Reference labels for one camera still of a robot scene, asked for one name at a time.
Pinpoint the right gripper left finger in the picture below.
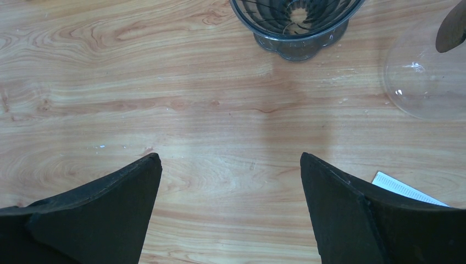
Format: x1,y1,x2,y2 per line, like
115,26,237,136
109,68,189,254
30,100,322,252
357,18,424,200
1,153,162,263

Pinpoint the clear glass carafe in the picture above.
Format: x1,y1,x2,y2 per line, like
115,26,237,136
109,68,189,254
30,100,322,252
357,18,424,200
384,1,465,120

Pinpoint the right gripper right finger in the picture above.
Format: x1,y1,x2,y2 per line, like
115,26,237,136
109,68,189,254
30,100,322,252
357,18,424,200
300,153,465,263

